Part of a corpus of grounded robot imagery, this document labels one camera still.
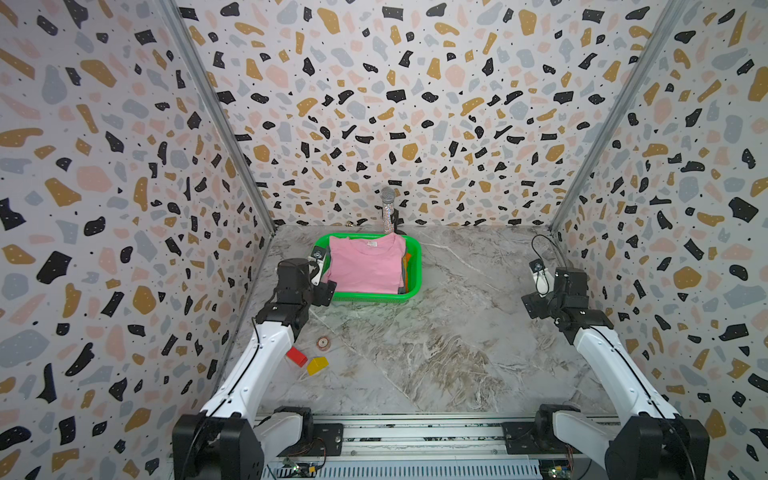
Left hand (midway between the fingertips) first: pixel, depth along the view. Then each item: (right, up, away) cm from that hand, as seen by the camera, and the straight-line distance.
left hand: (310, 275), depth 82 cm
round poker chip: (+2, -21, +7) cm, 22 cm away
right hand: (+68, -4, +1) cm, 68 cm away
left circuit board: (+2, -45, -12) cm, 47 cm away
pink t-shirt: (+13, +2, +21) cm, 24 cm away
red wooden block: (-6, -24, +5) cm, 26 cm away
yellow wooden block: (+1, -25, +2) cm, 25 cm away
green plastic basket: (+30, -2, +13) cm, 33 cm away
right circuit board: (+62, -46, -11) cm, 78 cm away
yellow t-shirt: (+26, -1, +21) cm, 34 cm away
